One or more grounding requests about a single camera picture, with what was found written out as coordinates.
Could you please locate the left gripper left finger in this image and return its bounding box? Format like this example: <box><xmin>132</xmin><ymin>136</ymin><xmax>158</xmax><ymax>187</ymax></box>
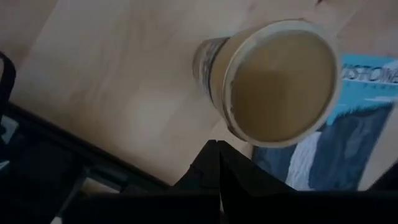
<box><xmin>172</xmin><ymin>139</ymin><xmax>221</xmax><ymax>195</ymax></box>

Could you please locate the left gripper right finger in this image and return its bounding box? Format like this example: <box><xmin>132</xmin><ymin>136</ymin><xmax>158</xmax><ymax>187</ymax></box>
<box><xmin>218</xmin><ymin>140</ymin><xmax>298</xmax><ymax>196</ymax></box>

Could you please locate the beige-lid cylinder container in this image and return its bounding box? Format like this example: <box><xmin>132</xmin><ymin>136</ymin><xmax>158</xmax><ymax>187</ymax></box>
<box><xmin>192</xmin><ymin>18</ymin><xmax>343</xmax><ymax>149</ymax></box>

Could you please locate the blue Yellowstone book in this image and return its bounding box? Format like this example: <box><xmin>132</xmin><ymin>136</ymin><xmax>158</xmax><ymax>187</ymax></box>
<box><xmin>251</xmin><ymin>54</ymin><xmax>398</xmax><ymax>192</ymax></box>

